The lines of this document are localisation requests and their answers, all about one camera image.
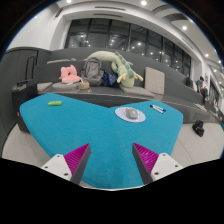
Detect pink plush toy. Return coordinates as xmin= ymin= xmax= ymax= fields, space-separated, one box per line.
xmin=58 ymin=64 xmax=82 ymax=84

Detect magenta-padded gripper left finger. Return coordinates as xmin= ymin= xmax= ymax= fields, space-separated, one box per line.
xmin=40 ymin=142 xmax=92 ymax=186

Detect grey computer mouse orange accents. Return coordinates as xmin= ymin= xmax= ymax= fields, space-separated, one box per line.
xmin=124 ymin=107 xmax=139 ymax=120

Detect small brown woven basket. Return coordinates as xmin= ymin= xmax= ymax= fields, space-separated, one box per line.
xmin=77 ymin=81 xmax=91 ymax=91

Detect person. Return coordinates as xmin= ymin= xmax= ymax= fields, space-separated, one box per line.
xmin=195 ymin=76 xmax=208 ymax=106

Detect long green dragon plush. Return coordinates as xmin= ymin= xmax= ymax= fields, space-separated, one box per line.
xmin=84 ymin=50 xmax=144 ymax=89

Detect grey backpack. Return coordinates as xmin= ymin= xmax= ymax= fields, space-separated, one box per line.
xmin=79 ymin=57 xmax=105 ymax=87

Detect black bag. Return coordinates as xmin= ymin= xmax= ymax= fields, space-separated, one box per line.
xmin=191 ymin=119 xmax=205 ymax=138

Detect dark blue patterned bag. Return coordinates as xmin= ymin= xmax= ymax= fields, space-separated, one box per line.
xmin=100 ymin=71 xmax=119 ymax=88

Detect round light blue mouse pad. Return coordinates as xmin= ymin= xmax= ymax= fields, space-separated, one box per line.
xmin=114 ymin=106 xmax=147 ymax=124

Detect black wheeled suitcase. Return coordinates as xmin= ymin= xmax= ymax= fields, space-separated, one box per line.
xmin=11 ymin=55 xmax=38 ymax=133

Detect flat grey square cushion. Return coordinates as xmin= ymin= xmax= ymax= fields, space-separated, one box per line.
xmin=36 ymin=81 xmax=54 ymax=93
xmin=118 ymin=84 xmax=156 ymax=99

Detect upright beige square cushion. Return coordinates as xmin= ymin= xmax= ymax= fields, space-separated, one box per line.
xmin=143 ymin=66 xmax=165 ymax=96

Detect round grey seat cushion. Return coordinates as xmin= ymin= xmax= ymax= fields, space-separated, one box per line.
xmin=51 ymin=80 xmax=81 ymax=91

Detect small green eraser block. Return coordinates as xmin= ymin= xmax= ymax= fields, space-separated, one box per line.
xmin=47 ymin=100 xmax=63 ymax=107

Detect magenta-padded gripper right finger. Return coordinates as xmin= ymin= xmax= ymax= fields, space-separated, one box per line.
xmin=131 ymin=142 xmax=184 ymax=185

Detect round ceiling lights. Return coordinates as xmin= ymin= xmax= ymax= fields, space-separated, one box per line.
xmin=65 ymin=0 xmax=224 ymax=66

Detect blue capped marker pen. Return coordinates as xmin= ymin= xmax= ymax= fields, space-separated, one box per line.
xmin=152 ymin=104 xmax=167 ymax=113

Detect black capped marker pen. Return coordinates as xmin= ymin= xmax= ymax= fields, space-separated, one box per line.
xmin=149 ymin=104 xmax=165 ymax=115

